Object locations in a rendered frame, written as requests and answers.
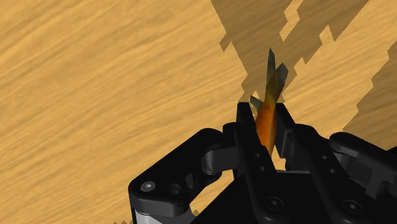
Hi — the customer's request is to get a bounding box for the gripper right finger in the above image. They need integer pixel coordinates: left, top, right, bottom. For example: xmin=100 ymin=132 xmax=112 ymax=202
xmin=274 ymin=102 xmax=397 ymax=224

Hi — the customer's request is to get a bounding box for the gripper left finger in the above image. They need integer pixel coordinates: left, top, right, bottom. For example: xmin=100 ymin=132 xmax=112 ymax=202
xmin=128 ymin=102 xmax=294 ymax=224

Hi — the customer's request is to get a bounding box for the orange carrot with green leaves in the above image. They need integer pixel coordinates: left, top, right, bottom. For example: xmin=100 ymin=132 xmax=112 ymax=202
xmin=249 ymin=47 xmax=289 ymax=157

